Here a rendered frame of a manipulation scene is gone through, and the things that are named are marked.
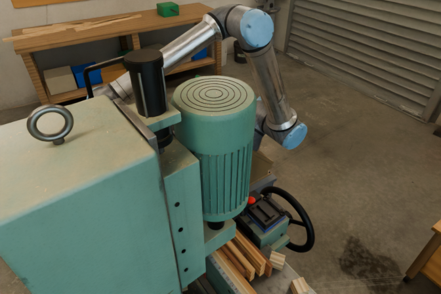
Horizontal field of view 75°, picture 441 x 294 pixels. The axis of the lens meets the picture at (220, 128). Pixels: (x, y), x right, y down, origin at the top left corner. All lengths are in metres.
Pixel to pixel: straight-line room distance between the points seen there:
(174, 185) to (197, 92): 0.19
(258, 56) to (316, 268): 1.46
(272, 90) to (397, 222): 1.64
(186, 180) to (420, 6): 3.29
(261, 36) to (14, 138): 0.79
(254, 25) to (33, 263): 0.86
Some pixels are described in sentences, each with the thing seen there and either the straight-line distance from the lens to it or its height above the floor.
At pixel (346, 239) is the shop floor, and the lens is 2.30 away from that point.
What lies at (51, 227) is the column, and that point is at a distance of 0.45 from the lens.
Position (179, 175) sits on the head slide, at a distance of 0.55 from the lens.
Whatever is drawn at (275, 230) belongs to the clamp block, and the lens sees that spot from 1.04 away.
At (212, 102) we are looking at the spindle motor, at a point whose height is 1.50.
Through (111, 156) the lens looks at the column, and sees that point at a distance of 0.44.
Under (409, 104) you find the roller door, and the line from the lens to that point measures 3.84.
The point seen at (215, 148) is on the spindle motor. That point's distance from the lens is 0.56.
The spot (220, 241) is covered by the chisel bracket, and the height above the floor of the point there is 1.03.
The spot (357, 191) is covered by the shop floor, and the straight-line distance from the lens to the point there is 2.64.
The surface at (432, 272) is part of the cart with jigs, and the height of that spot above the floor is 0.18.
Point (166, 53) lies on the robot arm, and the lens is 1.07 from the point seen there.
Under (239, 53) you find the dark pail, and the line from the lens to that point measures 4.41.
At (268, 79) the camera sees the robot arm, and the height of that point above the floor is 1.27.
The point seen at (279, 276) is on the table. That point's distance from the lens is 1.02.
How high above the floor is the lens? 1.80
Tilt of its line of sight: 36 degrees down
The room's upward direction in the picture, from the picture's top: straight up
